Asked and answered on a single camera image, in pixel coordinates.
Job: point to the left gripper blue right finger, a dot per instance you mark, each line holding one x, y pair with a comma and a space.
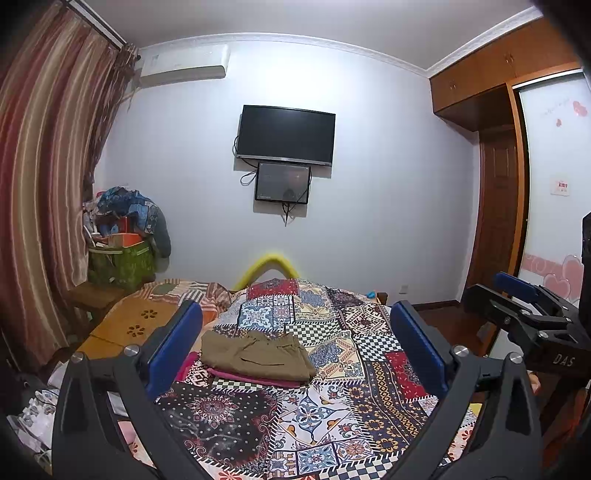
426, 348

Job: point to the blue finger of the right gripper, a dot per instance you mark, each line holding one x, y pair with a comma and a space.
514, 286

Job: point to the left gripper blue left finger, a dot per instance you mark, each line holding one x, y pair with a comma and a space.
164, 352

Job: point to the olive green pants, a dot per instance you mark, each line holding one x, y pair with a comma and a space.
257, 356

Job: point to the person's right hand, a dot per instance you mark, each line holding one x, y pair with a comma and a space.
535, 383

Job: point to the pink folded garment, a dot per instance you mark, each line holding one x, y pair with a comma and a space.
194, 372

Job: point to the brown wooden door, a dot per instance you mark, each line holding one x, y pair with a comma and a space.
497, 210

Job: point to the wooden lap desk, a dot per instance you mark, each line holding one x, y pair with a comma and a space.
131, 321

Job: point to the patchwork patterned bedspread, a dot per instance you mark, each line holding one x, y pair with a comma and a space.
353, 420

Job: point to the wooden bedside stool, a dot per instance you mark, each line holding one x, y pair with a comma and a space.
94, 299

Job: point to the green storage basket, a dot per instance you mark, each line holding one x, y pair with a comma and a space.
128, 268

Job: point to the pile of blue clothes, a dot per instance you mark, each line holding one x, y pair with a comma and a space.
119, 210

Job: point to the white heart wardrobe door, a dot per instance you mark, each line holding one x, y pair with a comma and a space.
553, 144

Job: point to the wooden upper cabinet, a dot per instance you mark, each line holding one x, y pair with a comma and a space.
472, 93

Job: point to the white air conditioner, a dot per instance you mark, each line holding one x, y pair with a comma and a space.
183, 65

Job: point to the striped red curtain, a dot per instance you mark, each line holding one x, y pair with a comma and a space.
62, 83

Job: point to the white wall socket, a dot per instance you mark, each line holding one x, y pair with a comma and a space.
404, 289

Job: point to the small black wall monitor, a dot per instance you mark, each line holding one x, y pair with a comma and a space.
282, 183

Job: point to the black wall television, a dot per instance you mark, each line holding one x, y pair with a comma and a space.
286, 134

